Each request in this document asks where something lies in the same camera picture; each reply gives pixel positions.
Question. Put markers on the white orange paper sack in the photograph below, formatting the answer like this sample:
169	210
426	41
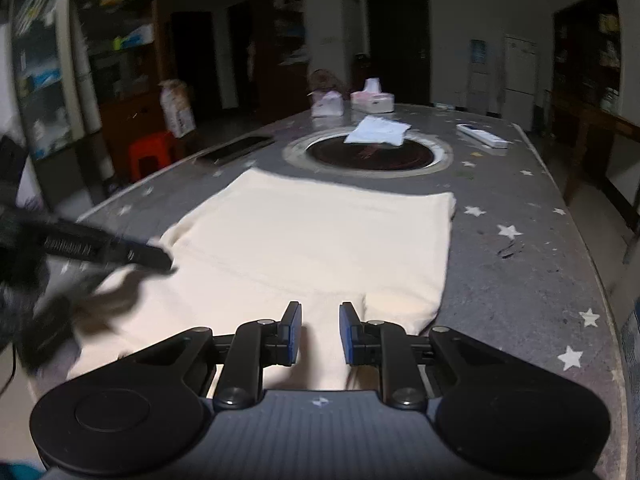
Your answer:
177	110

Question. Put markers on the white folded paper napkin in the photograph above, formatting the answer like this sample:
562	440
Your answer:
375	130

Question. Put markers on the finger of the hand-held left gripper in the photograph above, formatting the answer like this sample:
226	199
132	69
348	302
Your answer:
110	247
55	322

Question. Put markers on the red plastic stool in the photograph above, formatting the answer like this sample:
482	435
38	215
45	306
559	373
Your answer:
150	152

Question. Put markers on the wide wooden shelf cabinet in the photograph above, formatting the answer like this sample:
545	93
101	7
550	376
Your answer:
125	60

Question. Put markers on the dark wooden door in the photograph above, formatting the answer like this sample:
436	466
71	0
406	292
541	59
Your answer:
397	50

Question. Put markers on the grey star-printed tablecloth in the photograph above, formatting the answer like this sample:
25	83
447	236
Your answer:
525	280

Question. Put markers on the large pink white tissue box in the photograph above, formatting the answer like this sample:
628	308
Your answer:
372	102

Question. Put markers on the small pink white tissue pack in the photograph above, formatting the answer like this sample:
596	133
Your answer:
327	106

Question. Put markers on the blue sofa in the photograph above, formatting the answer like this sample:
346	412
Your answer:
632	345

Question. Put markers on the round black built-in cooktop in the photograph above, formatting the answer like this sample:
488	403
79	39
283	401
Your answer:
405	159

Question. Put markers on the black flat rectangular device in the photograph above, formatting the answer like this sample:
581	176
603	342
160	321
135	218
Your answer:
235	149

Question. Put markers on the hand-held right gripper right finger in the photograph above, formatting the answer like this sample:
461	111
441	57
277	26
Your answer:
346	334

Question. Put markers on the wooden shelf cabinet with boxes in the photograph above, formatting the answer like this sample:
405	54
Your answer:
590	50

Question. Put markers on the white water dispenser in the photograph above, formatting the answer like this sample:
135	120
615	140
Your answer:
479	80

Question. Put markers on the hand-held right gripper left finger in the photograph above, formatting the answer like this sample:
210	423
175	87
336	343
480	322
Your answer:
294	332

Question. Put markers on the brown wooden side table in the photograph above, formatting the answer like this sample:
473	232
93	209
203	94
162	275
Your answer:
600	120

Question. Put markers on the small round fan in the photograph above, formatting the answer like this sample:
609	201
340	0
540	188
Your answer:
322	80

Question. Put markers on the white shelf unit with boxes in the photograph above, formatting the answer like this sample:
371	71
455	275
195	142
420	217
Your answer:
42	70

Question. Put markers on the cream cloth garment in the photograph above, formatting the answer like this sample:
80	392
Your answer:
310	240

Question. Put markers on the narrow dark wooden shelf cabinet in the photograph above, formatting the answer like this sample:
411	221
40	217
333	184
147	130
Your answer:
285	50

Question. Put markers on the white remote control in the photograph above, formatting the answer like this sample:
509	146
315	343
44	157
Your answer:
482	136

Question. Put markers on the white refrigerator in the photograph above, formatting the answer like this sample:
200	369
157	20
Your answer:
520	80

